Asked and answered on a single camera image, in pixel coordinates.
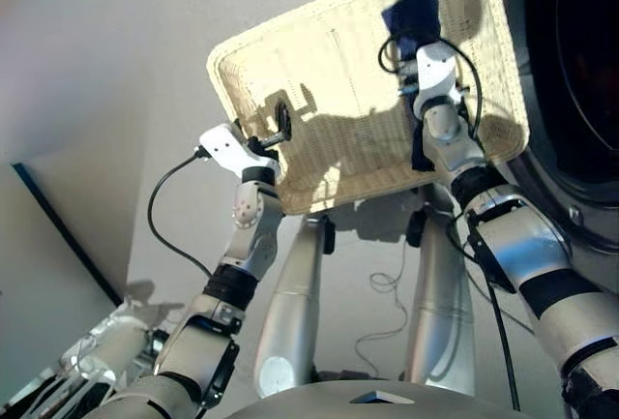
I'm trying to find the dark blue garment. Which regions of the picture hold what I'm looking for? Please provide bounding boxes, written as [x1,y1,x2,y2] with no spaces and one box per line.
[380,0,444,174]

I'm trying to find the pale woven basket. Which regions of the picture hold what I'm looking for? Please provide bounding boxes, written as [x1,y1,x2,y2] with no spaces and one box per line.
[205,0,531,216]

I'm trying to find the black wheeled basket stand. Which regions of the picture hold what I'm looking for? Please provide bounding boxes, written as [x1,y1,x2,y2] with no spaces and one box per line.
[320,209,427,256]

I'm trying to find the grey washing machine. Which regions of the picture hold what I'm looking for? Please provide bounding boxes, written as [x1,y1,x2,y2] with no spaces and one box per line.
[491,0,619,295]

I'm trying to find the silver robot leg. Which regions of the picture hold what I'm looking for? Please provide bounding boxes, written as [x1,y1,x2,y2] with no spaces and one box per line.
[252,214,336,402]
[402,185,479,400]

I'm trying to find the silver robot torso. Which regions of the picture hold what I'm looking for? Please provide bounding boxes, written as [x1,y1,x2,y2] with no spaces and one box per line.
[230,379,568,419]

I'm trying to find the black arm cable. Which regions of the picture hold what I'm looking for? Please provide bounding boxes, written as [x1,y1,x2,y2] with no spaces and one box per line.
[146,146,215,279]
[377,36,522,414]

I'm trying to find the thin white floor cord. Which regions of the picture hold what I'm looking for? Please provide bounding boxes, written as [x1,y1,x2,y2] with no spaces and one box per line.
[354,238,411,377]

